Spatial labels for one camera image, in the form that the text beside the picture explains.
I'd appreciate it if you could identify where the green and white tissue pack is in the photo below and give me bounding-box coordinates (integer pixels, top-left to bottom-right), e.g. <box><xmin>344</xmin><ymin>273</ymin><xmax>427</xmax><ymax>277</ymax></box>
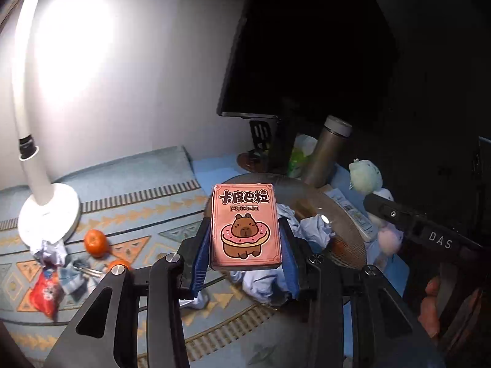
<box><xmin>288</xmin><ymin>133</ymin><xmax>319</xmax><ymax>179</ymax></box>

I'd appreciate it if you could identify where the black monitor stand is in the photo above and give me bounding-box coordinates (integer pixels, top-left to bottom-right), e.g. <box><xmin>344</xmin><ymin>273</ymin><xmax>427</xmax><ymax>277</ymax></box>
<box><xmin>238</xmin><ymin>117</ymin><xmax>298</xmax><ymax>173</ymax></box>

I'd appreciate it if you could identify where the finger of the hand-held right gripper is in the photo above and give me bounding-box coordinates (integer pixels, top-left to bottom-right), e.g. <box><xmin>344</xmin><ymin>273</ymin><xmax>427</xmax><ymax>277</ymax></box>
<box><xmin>363</xmin><ymin>194</ymin><xmax>423</xmax><ymax>238</ymax></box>

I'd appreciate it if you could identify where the black computer monitor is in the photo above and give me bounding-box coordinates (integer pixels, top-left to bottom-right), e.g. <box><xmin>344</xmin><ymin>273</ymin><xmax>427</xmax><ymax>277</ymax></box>
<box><xmin>217</xmin><ymin>0</ymin><xmax>400</xmax><ymax>150</ymax></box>

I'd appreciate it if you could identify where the white desk lamp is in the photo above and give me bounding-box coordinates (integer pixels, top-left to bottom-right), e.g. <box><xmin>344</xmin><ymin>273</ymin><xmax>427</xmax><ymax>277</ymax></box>
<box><xmin>10</xmin><ymin>0</ymin><xmax>82</xmax><ymax>250</ymax></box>

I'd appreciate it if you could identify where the amber ribbed glass bowl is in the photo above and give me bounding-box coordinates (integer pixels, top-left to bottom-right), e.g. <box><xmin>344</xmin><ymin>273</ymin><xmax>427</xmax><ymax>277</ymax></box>
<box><xmin>207</xmin><ymin>174</ymin><xmax>367</xmax><ymax>307</ymax></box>

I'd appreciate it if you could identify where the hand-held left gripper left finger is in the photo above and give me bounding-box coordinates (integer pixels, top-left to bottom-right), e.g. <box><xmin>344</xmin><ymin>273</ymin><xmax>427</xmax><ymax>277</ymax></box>
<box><xmin>44</xmin><ymin>222</ymin><xmax>213</xmax><ymax>368</ymax></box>

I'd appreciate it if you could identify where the pink playing card box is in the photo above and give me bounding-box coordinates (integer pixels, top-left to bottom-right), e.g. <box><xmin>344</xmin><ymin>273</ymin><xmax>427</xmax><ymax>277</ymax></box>
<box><xmin>208</xmin><ymin>183</ymin><xmax>284</xmax><ymax>271</ymax></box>

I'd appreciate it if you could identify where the white remote control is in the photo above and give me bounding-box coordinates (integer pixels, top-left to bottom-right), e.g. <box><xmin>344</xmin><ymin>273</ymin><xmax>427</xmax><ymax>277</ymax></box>
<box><xmin>328</xmin><ymin>188</ymin><xmax>378</xmax><ymax>243</ymax></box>

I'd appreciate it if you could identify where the person's right hand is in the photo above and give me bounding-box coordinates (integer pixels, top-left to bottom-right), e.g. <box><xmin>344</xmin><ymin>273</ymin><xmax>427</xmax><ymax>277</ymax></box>
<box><xmin>418</xmin><ymin>276</ymin><xmax>442</xmax><ymax>338</ymax></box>

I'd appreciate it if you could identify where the crumpled lined paper sheet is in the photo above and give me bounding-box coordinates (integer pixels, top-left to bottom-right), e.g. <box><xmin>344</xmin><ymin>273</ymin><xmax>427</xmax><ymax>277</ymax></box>
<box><xmin>57</xmin><ymin>255</ymin><xmax>98</xmax><ymax>303</ymax></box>

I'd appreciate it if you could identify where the patterned woven table mat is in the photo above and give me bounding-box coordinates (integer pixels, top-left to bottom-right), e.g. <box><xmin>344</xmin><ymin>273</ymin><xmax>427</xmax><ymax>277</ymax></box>
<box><xmin>0</xmin><ymin>146</ymin><xmax>277</xmax><ymax>368</ymax></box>

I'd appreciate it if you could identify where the orange mandarin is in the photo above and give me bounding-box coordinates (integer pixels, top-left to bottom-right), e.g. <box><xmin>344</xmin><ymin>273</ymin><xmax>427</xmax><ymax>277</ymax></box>
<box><xmin>107</xmin><ymin>259</ymin><xmax>133</xmax><ymax>273</ymax></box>
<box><xmin>83</xmin><ymin>229</ymin><xmax>109</xmax><ymax>258</ymax></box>

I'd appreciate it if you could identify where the black slotted phone stand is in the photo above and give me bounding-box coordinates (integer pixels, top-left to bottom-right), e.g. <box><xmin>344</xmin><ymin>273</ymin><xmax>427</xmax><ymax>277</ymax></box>
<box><xmin>249</xmin><ymin>120</ymin><xmax>275</xmax><ymax>150</ymax></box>

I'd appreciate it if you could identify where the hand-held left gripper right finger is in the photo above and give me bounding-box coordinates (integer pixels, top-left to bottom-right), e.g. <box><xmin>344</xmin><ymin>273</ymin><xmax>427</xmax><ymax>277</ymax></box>
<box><xmin>278</xmin><ymin>217</ymin><xmax>447</xmax><ymax>368</ymax></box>

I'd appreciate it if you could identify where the red snack packet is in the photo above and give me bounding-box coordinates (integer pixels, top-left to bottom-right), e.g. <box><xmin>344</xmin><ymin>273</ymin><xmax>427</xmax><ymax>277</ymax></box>
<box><xmin>29</xmin><ymin>268</ymin><xmax>66</xmax><ymax>320</ymax></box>

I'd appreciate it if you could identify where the pastel plush caterpillar toy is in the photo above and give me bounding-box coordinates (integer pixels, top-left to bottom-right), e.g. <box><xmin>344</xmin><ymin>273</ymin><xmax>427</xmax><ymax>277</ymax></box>
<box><xmin>348</xmin><ymin>158</ymin><xmax>403</xmax><ymax>257</ymax></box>

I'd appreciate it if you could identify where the metal keychain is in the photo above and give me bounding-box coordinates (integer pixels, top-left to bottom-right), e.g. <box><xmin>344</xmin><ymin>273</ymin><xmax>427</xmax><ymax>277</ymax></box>
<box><xmin>75</xmin><ymin>263</ymin><xmax>106</xmax><ymax>278</ymax></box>

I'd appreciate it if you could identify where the small crumpled paper ball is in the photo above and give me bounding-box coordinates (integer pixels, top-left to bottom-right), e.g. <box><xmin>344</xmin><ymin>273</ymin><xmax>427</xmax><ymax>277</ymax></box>
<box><xmin>31</xmin><ymin>238</ymin><xmax>68</xmax><ymax>267</ymax></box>

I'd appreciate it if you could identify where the bronze thermos bottle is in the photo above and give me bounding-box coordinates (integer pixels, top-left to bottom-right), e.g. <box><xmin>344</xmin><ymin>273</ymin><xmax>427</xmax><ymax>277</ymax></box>
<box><xmin>301</xmin><ymin>115</ymin><xmax>354</xmax><ymax>188</ymax></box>

